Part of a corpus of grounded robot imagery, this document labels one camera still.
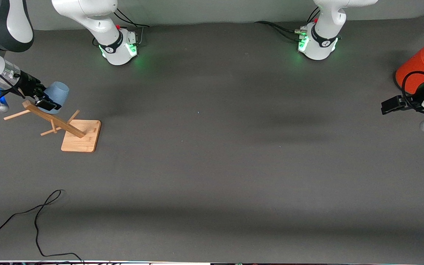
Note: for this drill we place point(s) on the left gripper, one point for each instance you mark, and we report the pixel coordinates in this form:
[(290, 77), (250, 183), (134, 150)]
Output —
[(407, 100)]

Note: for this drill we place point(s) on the dark grey table mat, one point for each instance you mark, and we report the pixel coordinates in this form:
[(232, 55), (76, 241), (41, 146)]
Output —
[(212, 184)]

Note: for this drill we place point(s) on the wooden cup rack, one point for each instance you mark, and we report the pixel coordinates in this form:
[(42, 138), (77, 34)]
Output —
[(81, 138)]

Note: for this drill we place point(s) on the light blue plastic cup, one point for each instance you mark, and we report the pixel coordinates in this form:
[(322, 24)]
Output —
[(59, 94)]

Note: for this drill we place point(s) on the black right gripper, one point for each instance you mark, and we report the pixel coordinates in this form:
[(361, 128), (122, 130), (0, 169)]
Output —
[(29, 84)]

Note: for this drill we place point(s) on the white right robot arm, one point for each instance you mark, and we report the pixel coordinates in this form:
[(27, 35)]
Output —
[(98, 22)]

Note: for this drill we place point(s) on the orange cylindrical can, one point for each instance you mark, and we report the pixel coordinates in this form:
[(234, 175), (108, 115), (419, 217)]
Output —
[(416, 68)]

